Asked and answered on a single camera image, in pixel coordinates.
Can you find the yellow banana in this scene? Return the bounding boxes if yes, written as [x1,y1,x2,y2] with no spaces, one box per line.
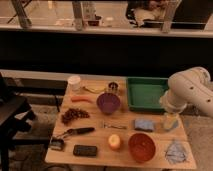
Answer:
[82,86,105,94]

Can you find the blue sponge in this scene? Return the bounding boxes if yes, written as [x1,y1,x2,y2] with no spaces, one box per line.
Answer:
[134,119,154,132]

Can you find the small black brush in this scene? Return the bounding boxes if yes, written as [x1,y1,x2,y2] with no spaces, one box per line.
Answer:
[50,138,65,151]

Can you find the bunch of dark grapes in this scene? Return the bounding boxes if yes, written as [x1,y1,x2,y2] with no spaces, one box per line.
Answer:
[61,108,90,125]

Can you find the purple bowl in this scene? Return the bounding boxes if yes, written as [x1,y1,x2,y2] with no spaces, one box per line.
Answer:
[96,93,121,114]

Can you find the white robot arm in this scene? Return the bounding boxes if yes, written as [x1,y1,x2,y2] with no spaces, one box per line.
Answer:
[159,67,213,131]

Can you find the black rectangular case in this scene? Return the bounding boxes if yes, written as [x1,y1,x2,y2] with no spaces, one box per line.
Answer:
[73,145,97,157]

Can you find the small metal cup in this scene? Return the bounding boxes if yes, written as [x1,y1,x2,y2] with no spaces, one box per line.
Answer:
[108,82,118,94]

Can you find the white cup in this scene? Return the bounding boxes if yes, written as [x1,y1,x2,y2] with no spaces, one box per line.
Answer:
[68,75,81,91]

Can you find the yellow apple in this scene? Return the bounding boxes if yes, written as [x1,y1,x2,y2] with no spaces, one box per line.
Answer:
[108,134,121,150]

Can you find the green plastic tray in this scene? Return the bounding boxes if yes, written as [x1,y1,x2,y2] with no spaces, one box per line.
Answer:
[126,77,168,112]

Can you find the light blue towel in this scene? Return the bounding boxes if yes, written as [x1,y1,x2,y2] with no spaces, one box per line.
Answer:
[165,140,188,164]

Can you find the orange bowl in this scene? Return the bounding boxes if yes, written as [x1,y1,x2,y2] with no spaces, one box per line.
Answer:
[128,133,156,163]

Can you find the black chair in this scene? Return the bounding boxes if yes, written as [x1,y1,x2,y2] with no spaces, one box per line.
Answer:
[0,73,51,171]

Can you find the orange carrot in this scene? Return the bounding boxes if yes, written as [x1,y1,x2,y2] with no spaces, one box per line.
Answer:
[71,96,92,103]

